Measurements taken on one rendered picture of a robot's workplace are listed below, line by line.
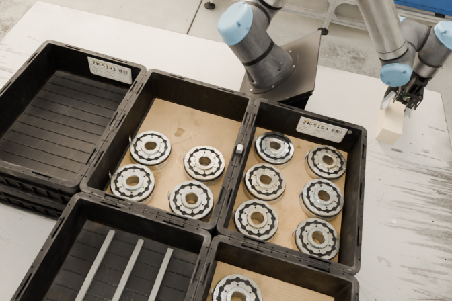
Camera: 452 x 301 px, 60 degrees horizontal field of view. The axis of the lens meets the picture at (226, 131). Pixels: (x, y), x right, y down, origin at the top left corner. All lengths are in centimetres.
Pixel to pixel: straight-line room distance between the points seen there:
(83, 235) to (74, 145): 25
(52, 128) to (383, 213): 95
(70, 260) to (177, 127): 42
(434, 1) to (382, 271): 207
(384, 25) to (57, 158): 85
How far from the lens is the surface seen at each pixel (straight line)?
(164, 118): 110
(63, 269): 92
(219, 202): 85
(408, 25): 121
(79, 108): 115
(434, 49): 123
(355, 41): 299
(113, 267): 91
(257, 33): 116
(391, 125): 137
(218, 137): 107
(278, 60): 120
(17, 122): 116
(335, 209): 99
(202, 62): 146
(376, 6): 100
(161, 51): 149
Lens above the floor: 168
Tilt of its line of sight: 52 degrees down
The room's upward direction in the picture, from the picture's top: 11 degrees clockwise
